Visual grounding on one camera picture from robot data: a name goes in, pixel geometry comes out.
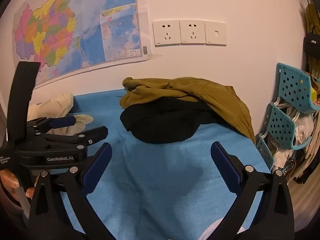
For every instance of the colourful wall map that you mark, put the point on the colourful wall map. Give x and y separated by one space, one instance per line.
75 25

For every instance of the white wall network socket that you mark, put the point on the white wall network socket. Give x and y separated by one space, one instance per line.
215 33

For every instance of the white cloth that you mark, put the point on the white cloth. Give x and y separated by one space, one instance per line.
212 231

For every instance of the olive green shirt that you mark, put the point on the olive green shirt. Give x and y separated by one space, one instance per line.
200 87

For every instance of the beige hanging clothes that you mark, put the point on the beige hanging clothes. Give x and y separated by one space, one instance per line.
307 160

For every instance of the blue bed sheet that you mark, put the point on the blue bed sheet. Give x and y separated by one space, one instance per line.
162 180

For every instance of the person's left hand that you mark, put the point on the person's left hand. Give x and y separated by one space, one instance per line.
10 180

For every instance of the black hanging bag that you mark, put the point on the black hanging bag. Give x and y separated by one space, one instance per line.
311 46

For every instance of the teal perforated storage rack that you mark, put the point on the teal perforated storage rack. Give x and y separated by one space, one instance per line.
302 130

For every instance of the white wall power socket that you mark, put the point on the white wall power socket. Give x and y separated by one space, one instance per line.
192 32
166 33

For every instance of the teal plastic basket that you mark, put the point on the teal plastic basket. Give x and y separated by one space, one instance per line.
280 125
292 87
265 152

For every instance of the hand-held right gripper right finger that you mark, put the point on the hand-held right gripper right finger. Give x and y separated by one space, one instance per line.
225 168

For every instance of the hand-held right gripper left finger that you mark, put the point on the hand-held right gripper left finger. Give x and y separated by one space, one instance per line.
98 170

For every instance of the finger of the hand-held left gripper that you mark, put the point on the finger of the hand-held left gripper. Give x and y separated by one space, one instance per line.
97 133
62 122

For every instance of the olive hanging garment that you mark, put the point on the olive hanging garment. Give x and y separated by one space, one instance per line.
313 20

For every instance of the black garment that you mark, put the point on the black garment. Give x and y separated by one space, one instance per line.
162 120

